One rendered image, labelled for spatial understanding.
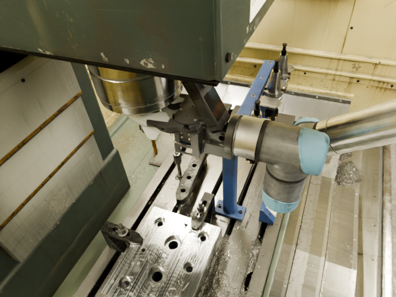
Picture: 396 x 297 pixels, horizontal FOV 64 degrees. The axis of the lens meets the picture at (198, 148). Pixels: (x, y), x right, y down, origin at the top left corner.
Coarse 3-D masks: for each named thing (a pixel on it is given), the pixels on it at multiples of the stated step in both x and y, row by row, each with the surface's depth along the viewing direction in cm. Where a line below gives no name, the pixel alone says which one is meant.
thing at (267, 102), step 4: (260, 96) 101; (264, 96) 100; (260, 100) 99; (264, 100) 99; (268, 100) 99; (272, 100) 98; (276, 100) 98; (260, 104) 98; (264, 104) 97; (268, 104) 97; (272, 104) 97; (276, 104) 97
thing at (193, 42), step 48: (0, 0) 41; (48, 0) 37; (96, 0) 35; (144, 0) 32; (192, 0) 30; (240, 0) 36; (0, 48) 48; (48, 48) 43; (96, 48) 40; (144, 48) 37; (192, 48) 34; (240, 48) 40
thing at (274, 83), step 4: (272, 72) 96; (276, 72) 96; (272, 76) 97; (276, 76) 96; (272, 80) 97; (276, 80) 97; (268, 84) 100; (272, 84) 98; (276, 84) 98; (280, 84) 99; (268, 88) 100; (272, 88) 99; (276, 88) 99; (280, 88) 100; (272, 92) 100; (276, 92) 99
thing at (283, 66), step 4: (280, 52) 104; (280, 56) 103; (284, 56) 103; (280, 60) 104; (284, 60) 104; (280, 64) 105; (284, 64) 104; (280, 68) 105; (284, 68) 105; (280, 72) 106; (284, 72) 106
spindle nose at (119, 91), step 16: (96, 80) 51; (112, 80) 49; (128, 80) 49; (144, 80) 49; (160, 80) 51; (176, 80) 54; (112, 96) 51; (128, 96) 51; (144, 96) 51; (160, 96) 52; (176, 96) 56; (128, 112) 53; (144, 112) 53
